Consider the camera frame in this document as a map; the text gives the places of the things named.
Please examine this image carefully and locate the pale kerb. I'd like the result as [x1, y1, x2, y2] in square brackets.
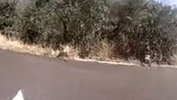
[58, 47, 177, 77]

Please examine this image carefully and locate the grey asphalt road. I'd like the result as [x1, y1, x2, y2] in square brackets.
[0, 37, 177, 100]

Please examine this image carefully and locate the thicket of trees and bushes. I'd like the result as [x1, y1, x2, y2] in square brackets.
[0, 0, 177, 72]

